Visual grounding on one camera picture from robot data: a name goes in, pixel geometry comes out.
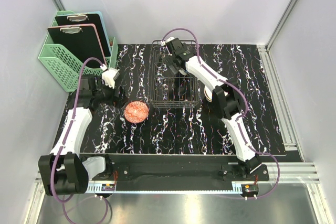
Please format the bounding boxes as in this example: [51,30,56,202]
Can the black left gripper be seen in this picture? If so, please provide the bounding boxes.
[92,76,128,109]

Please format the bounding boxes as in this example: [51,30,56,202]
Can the red orange patterned bowl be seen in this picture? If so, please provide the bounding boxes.
[124,101,149,124]

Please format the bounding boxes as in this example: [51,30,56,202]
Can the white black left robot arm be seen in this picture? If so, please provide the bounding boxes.
[38,74,128,197]

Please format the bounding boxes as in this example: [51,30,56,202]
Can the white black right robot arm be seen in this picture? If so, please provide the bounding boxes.
[160,37,261,180]

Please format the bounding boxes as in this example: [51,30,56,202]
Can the black marble pattern mat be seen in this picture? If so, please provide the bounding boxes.
[81,44,286,156]

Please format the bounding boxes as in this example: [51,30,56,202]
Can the black clipboard pink edge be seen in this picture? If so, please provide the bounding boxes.
[47,24,107,68]

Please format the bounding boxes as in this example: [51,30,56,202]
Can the black clipboard blue edge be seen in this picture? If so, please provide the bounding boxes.
[48,12,111,62]

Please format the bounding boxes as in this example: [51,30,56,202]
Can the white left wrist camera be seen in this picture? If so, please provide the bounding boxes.
[102,68,119,89]

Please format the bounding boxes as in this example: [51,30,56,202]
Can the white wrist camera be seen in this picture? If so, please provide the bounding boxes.
[102,68,119,89]
[160,37,182,52]

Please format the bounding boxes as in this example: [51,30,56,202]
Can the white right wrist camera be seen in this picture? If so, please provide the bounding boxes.
[160,37,182,52]

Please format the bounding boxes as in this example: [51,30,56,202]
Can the dark wire dish rack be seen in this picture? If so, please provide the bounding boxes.
[148,40,200,109]

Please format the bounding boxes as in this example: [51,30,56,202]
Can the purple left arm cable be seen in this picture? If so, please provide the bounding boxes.
[51,58,113,222]

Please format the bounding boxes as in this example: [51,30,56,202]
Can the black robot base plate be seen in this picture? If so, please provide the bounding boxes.
[104,154,270,193]

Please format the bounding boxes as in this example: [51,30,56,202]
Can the right aluminium frame post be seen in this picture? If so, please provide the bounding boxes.
[265,0,299,50]

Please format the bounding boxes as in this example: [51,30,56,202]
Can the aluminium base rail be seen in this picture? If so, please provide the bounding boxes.
[34,163,321,196]

